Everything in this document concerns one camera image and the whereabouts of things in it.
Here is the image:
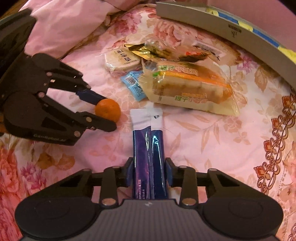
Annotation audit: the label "small orange mandarin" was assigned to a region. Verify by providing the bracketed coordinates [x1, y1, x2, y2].
[95, 98, 121, 123]

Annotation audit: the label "dark blue stick sachets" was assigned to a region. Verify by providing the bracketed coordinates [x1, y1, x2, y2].
[130, 108, 168, 200]

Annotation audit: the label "round biscuit pack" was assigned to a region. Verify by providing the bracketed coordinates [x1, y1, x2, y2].
[103, 47, 141, 73]

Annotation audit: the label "light blue candy packet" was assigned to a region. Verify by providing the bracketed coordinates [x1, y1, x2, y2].
[120, 70, 146, 101]

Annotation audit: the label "gold foil snack packet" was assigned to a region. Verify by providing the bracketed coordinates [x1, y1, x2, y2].
[124, 43, 168, 60]

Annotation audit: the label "packaged bread loaf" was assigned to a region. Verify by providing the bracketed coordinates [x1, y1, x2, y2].
[138, 58, 239, 116]

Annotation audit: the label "pink duvet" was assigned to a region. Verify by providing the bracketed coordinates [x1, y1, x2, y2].
[21, 0, 147, 58]

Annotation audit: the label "dark clear snack packet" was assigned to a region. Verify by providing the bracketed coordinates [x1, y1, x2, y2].
[171, 45, 220, 63]

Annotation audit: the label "grey tray with painted liner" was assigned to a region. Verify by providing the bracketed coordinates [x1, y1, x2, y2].
[156, 1, 295, 88]

